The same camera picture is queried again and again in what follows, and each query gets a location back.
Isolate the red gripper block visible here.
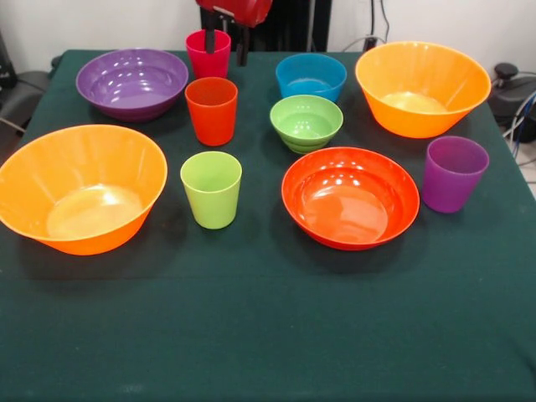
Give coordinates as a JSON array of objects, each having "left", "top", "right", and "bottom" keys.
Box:
[{"left": 195, "top": 0, "right": 274, "bottom": 67}]

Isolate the pink plastic cup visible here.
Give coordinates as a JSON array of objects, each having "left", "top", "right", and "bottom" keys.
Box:
[{"left": 185, "top": 28, "right": 232, "bottom": 80}]

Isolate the red plastic cup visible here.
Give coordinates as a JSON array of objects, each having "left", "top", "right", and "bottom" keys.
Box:
[{"left": 184, "top": 76, "right": 240, "bottom": 147}]

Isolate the blue plastic bowl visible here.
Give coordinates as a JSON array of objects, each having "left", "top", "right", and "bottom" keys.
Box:
[{"left": 275, "top": 53, "right": 348, "bottom": 104}]

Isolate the purple plastic bowl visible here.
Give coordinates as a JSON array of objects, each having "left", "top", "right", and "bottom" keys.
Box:
[{"left": 75, "top": 48, "right": 190, "bottom": 123}]

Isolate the green plastic bowl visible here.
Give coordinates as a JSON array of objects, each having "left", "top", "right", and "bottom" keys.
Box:
[{"left": 269, "top": 94, "right": 345, "bottom": 154}]

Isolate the green plastic cup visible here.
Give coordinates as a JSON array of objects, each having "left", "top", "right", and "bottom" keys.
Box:
[{"left": 179, "top": 151, "right": 244, "bottom": 230}]

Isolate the large orange plastic bowl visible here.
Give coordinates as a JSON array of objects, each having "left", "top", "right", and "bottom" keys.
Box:
[
  {"left": 354, "top": 40, "right": 492, "bottom": 140},
  {"left": 0, "top": 124, "right": 169, "bottom": 256}
]

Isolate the red plastic bowl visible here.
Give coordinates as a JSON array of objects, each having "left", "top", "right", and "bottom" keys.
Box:
[{"left": 281, "top": 146, "right": 421, "bottom": 252}]

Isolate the purple plastic cup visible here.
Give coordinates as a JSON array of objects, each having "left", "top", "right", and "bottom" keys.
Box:
[{"left": 420, "top": 135, "right": 491, "bottom": 214}]

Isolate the dark green table cloth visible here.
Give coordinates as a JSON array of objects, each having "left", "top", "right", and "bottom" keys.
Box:
[{"left": 0, "top": 49, "right": 536, "bottom": 402}]

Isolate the black plug with cable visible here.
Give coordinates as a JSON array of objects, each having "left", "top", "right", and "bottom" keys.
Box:
[{"left": 365, "top": 0, "right": 377, "bottom": 49}]

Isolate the tangle of cables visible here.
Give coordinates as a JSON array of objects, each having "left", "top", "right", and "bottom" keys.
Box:
[{"left": 500, "top": 70, "right": 536, "bottom": 168}]

